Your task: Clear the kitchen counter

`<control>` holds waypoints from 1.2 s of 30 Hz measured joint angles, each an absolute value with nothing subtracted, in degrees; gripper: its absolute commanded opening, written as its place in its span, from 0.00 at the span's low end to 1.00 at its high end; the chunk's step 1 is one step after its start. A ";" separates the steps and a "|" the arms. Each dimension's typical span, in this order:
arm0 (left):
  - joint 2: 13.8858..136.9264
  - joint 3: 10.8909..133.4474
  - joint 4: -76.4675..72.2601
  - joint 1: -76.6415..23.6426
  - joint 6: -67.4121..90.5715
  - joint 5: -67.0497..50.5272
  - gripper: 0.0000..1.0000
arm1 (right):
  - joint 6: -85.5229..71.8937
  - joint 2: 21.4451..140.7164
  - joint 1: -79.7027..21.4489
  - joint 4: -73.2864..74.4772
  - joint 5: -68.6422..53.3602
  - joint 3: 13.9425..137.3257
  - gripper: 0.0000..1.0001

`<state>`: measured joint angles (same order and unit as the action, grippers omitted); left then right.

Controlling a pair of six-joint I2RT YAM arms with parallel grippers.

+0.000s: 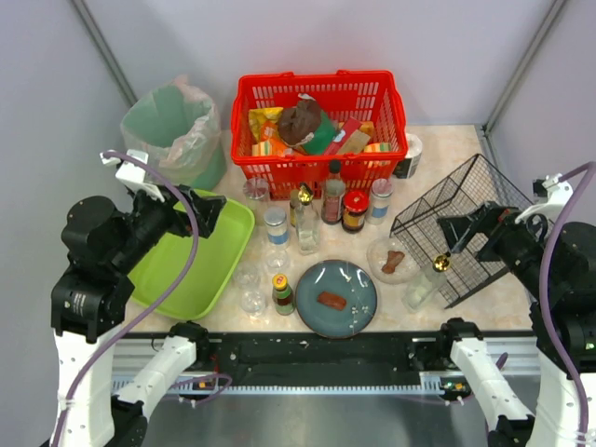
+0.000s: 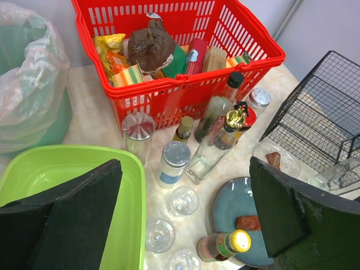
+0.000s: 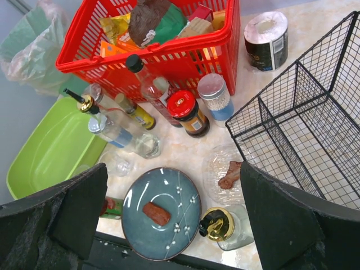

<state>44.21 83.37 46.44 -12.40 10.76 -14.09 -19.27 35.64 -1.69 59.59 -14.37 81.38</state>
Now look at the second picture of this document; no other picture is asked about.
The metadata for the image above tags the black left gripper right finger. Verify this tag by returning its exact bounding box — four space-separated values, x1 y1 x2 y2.
249 156 359 269

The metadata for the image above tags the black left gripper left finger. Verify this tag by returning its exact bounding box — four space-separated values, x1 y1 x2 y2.
1 159 123 269

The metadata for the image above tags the yellow cap sauce bottle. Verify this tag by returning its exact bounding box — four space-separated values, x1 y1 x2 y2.
197 229 251 263

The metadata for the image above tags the clear bottle with gold pourer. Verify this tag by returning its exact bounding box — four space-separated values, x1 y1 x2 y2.
186 101 249 185

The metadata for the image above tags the red lid sauce jar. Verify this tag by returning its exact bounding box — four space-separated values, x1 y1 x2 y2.
235 107 257 143

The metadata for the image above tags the dark vinegar bottle black cap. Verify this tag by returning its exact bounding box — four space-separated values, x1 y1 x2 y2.
194 71 245 143

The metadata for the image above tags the brown meat piece on plate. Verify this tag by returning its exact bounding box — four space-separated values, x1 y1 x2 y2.
236 215 261 231

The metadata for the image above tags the clear glass oval dish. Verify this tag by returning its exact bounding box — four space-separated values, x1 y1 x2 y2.
253 137 300 178

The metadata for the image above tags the lime green plastic tray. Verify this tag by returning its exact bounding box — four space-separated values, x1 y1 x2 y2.
1 145 146 269

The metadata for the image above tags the brown rib bone piece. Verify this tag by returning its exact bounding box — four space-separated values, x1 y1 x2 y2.
265 152 281 170

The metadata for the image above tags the blue ceramic plate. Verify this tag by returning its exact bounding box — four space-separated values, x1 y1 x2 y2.
212 177 274 268

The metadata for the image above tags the small clear glass cup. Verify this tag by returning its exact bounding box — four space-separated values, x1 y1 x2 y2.
170 186 199 215
165 249 201 270
145 219 176 254

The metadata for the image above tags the tall clear jar foil lid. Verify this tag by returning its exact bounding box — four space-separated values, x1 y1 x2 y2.
121 112 156 165

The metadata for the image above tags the green bin with plastic liner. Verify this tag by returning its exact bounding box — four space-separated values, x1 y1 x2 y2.
1 2 73 156

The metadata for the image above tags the silver lid jar blue label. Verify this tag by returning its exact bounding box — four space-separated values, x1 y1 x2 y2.
156 141 191 189

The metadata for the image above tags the silver lid jar right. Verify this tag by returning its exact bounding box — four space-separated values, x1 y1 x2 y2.
246 88 272 118

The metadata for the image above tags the small beige cap bottle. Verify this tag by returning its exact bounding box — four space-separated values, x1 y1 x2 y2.
172 116 194 144

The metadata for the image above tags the striped sponge left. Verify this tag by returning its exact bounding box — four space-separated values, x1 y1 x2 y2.
112 65 143 88

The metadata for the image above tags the striped sponge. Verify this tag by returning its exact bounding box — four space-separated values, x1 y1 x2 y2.
226 52 253 68
112 65 143 88

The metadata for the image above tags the orange snack packet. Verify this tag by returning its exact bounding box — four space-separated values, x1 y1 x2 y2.
106 51 131 74

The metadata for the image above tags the striped sponge right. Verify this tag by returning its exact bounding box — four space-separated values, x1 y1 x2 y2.
226 52 253 68

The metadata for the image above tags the yellow snack packet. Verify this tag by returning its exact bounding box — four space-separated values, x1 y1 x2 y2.
93 33 126 79

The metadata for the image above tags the green snack bag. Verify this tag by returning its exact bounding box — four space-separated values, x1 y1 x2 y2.
162 45 186 79

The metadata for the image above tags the brown paper bag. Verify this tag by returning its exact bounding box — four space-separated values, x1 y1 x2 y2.
127 19 177 74

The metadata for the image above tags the red carton box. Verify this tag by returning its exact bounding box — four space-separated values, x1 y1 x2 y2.
184 38 208 75

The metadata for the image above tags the red plastic shopping basket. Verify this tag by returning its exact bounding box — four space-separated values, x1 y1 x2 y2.
73 1 285 129

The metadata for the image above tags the black wire rack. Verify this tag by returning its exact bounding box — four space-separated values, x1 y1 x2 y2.
262 51 359 172

